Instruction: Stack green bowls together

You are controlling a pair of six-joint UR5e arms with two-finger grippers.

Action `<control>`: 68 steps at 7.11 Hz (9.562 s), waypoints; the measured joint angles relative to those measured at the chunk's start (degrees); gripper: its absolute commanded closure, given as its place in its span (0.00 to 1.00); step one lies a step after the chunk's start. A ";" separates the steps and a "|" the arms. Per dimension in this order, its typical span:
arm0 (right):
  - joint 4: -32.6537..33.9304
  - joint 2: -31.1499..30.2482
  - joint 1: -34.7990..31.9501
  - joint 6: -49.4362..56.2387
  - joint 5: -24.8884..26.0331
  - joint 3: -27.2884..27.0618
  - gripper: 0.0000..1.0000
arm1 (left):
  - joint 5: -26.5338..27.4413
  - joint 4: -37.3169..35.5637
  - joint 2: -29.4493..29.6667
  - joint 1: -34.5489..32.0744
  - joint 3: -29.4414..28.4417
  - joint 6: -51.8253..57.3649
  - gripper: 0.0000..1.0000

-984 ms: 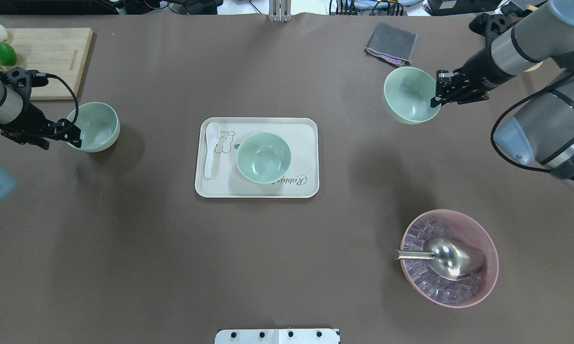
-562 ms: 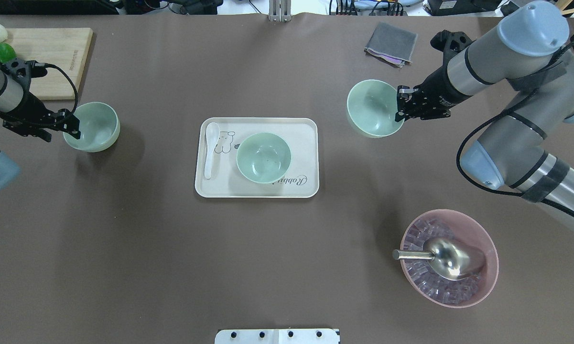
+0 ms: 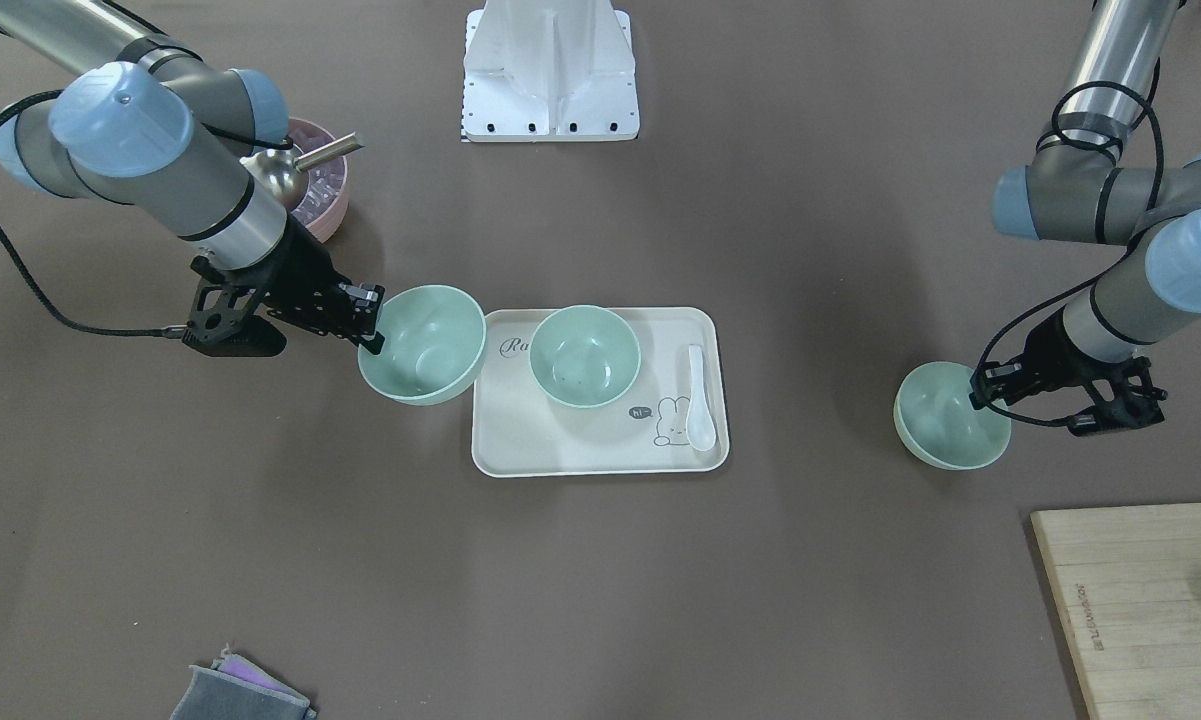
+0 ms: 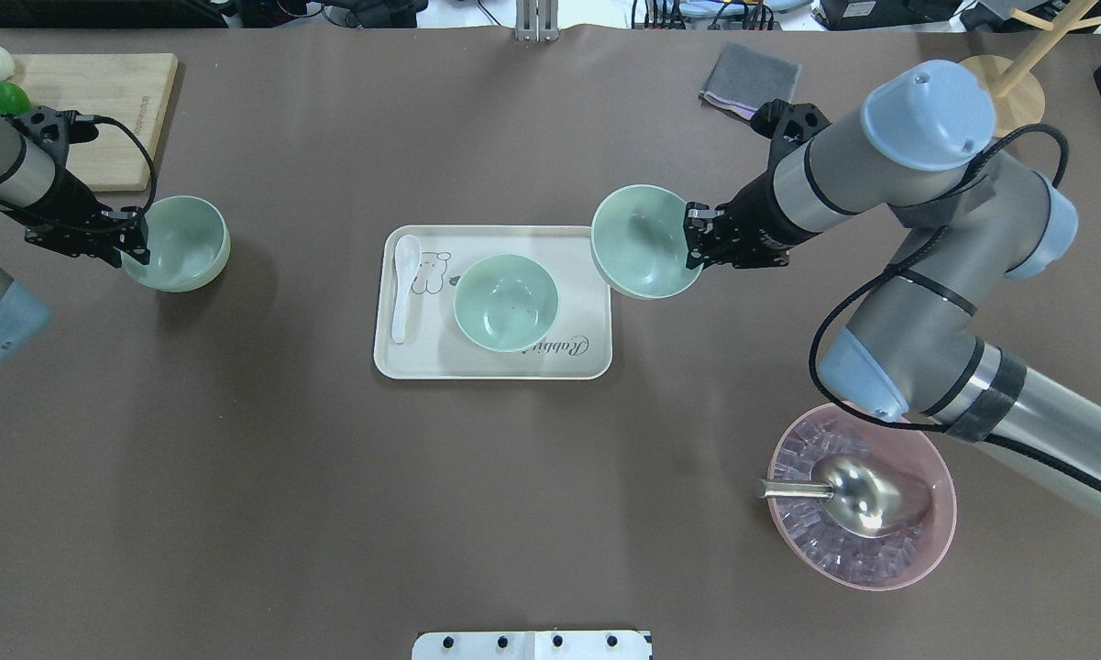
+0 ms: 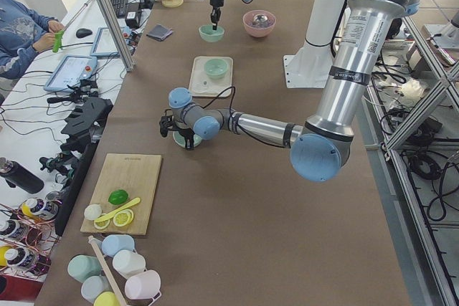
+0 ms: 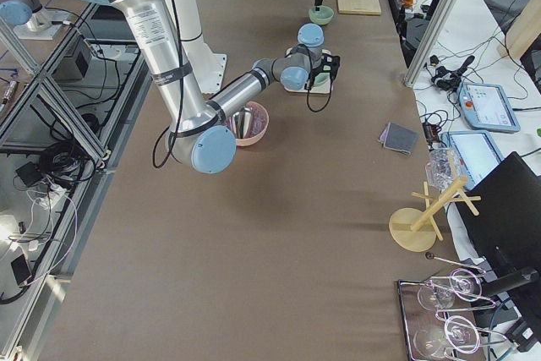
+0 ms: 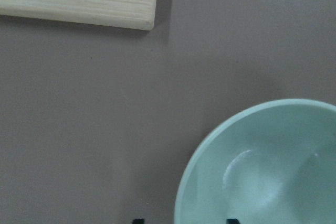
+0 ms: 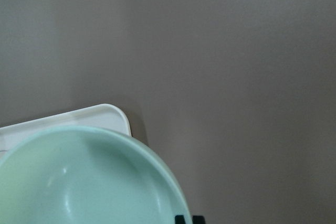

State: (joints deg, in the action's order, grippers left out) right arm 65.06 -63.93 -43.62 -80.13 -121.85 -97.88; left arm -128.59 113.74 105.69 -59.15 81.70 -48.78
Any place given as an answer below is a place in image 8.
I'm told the green bowl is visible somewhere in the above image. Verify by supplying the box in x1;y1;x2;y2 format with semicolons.
1;126;192;223

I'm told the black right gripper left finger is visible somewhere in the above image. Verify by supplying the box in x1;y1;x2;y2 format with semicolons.
174;215;186;224

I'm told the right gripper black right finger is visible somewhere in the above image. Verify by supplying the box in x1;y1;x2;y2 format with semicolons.
192;215;205;224

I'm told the cream rabbit serving tray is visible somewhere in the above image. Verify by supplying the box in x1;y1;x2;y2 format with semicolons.
1;103;132;157

